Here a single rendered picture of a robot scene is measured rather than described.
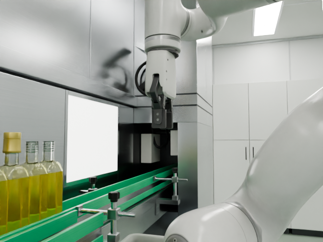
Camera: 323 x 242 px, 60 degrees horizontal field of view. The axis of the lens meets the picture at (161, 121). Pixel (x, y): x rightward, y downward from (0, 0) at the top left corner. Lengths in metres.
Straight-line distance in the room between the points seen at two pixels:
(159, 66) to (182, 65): 1.00
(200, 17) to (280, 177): 0.43
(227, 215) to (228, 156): 3.78
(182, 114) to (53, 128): 0.79
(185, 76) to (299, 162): 1.22
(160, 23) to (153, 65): 0.09
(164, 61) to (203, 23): 0.15
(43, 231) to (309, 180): 0.53
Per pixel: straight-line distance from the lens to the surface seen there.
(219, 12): 0.57
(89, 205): 0.87
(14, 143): 0.67
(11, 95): 0.85
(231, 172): 4.29
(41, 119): 0.94
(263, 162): 0.44
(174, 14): 0.66
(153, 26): 0.65
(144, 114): 1.62
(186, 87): 1.57
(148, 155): 1.73
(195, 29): 0.71
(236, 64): 4.87
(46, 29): 1.05
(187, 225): 0.46
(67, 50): 1.13
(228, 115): 4.28
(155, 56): 0.62
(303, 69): 4.90
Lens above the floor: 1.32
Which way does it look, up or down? 4 degrees up
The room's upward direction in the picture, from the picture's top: straight up
